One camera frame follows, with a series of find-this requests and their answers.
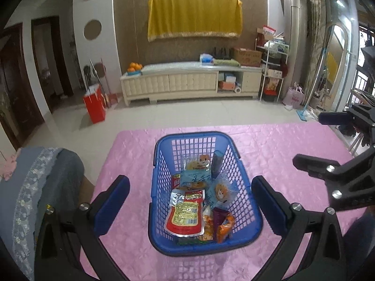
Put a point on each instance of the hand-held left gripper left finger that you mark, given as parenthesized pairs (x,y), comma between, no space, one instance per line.
(112,205)

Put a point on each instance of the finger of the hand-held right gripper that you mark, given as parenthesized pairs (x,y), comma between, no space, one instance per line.
(334,118)
(310,164)

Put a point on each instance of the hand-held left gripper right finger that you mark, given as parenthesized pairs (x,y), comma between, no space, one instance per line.
(266,202)

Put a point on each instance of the round cake blue packet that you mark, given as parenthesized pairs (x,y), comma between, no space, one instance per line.
(222,193)

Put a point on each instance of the brown orange snack packet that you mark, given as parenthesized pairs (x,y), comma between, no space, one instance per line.
(222,225)

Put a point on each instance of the clear cake packet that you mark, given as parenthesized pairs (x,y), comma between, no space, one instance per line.
(208,224)

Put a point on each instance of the dark blue small packet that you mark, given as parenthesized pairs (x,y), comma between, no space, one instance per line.
(217,164)

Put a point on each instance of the red silver foil packet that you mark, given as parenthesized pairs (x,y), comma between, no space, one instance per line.
(184,216)

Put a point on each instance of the hamster print snack packet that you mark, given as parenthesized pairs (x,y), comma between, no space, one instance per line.
(199,162)

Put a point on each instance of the blue plastic basket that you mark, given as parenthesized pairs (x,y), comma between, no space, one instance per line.
(190,134)

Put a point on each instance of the pink shopping bag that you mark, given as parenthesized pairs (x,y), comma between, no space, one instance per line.
(294,98)

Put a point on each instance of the glass balcony door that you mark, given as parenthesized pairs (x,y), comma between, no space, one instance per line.
(341,49)

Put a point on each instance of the white shelf rack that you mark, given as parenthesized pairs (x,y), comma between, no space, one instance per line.
(274,73)

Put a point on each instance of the patterned brown curtain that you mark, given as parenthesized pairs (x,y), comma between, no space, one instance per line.
(318,35)

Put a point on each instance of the silver standing air conditioner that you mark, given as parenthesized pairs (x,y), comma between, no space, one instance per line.
(296,35)

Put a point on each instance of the white paper roll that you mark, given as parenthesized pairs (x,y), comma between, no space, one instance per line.
(238,89)

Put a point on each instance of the red paper bag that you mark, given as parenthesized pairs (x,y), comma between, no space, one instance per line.
(94,105)

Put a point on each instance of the brown cardboard box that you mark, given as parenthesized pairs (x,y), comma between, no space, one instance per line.
(247,57)

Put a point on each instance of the broom and dustpan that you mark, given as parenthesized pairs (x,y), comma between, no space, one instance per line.
(111,99)

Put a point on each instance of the red white box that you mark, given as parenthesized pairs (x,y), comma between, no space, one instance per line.
(269,31)

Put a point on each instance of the small pink cloth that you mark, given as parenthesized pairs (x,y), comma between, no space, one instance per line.
(8,166)

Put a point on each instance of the orange box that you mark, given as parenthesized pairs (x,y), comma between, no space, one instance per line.
(227,86)

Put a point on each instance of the green folded cloth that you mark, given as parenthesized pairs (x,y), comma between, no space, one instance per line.
(227,62)

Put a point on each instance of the black router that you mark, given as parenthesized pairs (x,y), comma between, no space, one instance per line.
(222,54)

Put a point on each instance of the cream TV cabinet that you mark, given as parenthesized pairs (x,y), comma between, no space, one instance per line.
(164,83)

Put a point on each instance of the blue fruit plate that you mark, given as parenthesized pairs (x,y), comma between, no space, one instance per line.
(134,73)

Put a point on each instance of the pile of oranges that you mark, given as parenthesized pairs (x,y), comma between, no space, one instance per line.
(134,66)

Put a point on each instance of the blue tissue box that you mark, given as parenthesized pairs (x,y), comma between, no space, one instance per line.
(206,59)

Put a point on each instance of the dark wooden door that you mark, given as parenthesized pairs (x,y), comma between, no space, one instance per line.
(17,93)

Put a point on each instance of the dark wooden doorway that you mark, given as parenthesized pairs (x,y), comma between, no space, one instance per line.
(55,64)

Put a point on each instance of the yellow fringed cloth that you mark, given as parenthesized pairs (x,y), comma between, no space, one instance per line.
(193,16)

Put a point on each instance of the round brown wall disc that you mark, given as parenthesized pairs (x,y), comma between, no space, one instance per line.
(93,29)

